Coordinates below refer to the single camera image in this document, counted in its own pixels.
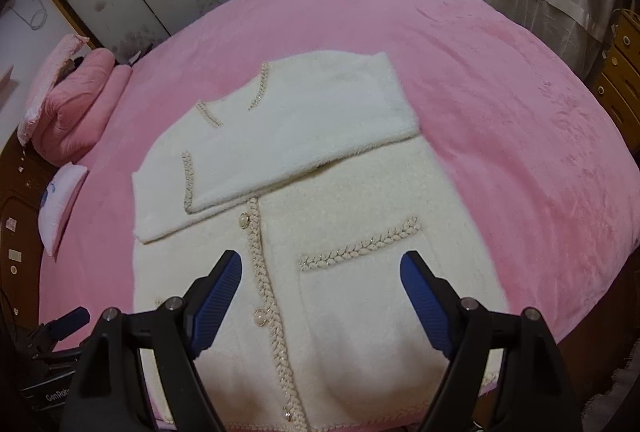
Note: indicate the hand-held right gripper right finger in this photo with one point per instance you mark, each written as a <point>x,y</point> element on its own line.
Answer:
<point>425,302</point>

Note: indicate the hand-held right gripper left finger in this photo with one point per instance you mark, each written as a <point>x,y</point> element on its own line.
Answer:
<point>215,302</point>

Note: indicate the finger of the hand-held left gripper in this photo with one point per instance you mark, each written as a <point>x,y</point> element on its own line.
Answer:
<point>70,319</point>

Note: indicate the white fluffy cardigan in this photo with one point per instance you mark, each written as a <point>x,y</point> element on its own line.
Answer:
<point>350,192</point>

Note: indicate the wooden bed headboard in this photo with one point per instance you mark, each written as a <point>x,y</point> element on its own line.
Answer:
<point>20,232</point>

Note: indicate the small white printed pillow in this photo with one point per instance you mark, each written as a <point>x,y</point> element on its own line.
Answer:
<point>60,207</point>

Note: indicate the pink bed blanket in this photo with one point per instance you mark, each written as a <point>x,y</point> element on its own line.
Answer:
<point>500,137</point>

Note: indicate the folded pink quilt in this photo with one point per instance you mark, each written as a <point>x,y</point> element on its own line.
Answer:
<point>80,112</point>

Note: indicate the pink lace-trimmed pillow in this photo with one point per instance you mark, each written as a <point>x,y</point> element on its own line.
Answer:
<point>45,82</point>

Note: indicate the wooden drawer cabinet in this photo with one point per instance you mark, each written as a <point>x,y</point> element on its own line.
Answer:
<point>620,77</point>

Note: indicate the wooden wall shelf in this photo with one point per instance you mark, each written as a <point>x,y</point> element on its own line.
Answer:
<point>6,78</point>

